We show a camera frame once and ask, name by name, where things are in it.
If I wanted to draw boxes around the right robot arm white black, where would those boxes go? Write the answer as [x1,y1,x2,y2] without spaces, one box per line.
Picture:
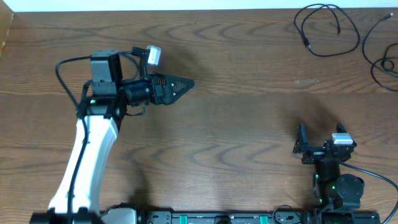
[293,123,380,224]

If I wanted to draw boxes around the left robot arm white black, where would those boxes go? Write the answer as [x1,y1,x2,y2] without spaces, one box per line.
[30,45,195,223]

